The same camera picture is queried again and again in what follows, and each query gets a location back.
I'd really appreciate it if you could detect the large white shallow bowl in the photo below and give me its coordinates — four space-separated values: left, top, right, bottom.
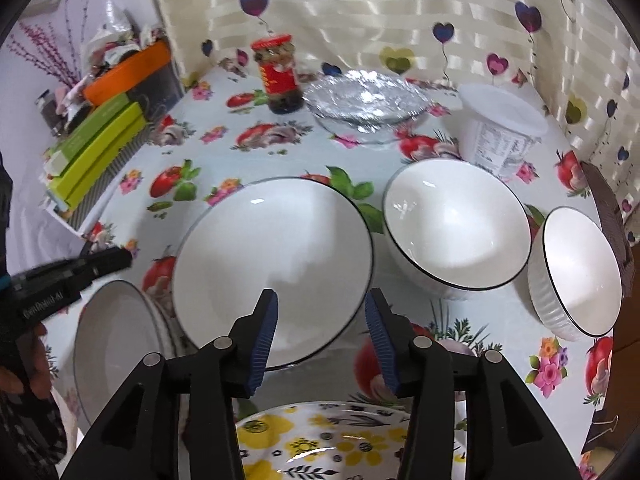
171 178 374 370

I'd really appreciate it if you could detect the yellow floral patterned plate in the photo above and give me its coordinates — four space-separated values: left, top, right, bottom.
234 400 469 480

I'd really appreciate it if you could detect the black binder clip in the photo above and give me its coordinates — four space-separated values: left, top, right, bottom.
582 410 620 454

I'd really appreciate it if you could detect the aluminium foil tray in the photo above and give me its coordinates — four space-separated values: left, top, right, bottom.
303 70 433 131

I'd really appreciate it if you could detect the wooden cabinet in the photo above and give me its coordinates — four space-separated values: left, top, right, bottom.
588 245 640 460

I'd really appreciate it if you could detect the brown dotted cloth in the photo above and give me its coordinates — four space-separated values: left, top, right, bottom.
580 162 634 297

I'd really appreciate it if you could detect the heart-patterned cream curtain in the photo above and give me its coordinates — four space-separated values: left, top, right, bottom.
156 0 639 242

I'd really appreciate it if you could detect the white ribbed bowl black rim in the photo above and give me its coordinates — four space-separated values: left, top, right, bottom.
382 158 533 300

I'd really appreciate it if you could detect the white plastic tub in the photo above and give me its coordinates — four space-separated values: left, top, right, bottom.
458 84 548 181

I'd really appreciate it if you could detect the red-lidded sauce jar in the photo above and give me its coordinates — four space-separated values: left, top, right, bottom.
250 34 304 115

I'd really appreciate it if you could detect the striped black white box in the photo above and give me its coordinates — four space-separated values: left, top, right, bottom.
66 126 151 236

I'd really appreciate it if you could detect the green rectangular box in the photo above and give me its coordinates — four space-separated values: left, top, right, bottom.
43 93 146 214

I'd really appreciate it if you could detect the person's left hand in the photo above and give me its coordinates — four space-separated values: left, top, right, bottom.
0 323 52 400

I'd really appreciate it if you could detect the white plate black rim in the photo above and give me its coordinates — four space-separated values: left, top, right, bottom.
73 280 186 430

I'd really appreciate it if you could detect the floral vinyl tablecloth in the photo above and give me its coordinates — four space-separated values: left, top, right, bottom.
41 64 616 480

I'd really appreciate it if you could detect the orange box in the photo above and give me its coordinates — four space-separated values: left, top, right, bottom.
84 41 171 106

